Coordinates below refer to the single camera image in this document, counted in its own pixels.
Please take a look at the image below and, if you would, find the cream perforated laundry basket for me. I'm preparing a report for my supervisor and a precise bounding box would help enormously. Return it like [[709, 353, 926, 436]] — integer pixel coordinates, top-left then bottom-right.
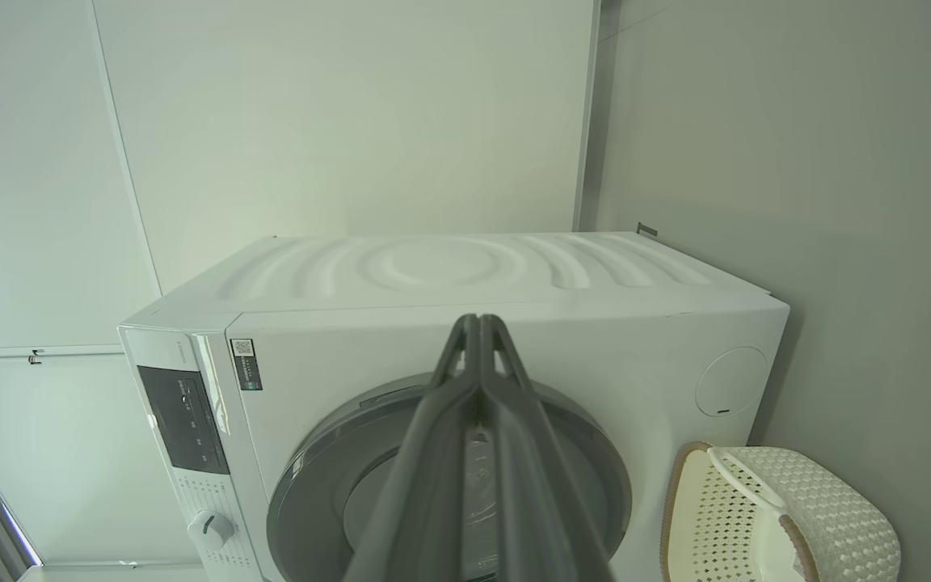
[[659, 441, 903, 582]]

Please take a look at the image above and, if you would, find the white washing machine knob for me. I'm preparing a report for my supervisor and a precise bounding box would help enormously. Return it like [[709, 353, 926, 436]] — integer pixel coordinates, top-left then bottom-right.
[[187, 509, 236, 552]]

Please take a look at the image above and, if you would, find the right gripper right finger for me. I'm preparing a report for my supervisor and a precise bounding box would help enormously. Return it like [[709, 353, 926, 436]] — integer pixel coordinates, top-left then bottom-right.
[[482, 313, 617, 582]]

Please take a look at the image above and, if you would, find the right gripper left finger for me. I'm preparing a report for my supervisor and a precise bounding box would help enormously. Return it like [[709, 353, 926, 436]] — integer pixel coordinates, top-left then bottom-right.
[[343, 313, 484, 582]]

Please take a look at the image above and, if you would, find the black washing machine control panel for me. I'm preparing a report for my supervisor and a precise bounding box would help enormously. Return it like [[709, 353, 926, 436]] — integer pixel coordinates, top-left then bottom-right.
[[137, 365, 230, 475]]

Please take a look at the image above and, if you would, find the dark QR code sticker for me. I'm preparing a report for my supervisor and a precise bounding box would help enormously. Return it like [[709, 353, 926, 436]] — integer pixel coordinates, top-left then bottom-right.
[[230, 338, 264, 392]]

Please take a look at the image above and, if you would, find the white front-load washing machine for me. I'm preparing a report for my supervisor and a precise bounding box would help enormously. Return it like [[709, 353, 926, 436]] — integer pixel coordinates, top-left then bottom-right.
[[116, 233, 791, 582]]

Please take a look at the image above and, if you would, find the round glass washing machine door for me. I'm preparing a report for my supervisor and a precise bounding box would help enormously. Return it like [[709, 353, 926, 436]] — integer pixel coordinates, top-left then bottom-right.
[[266, 372, 634, 582]]

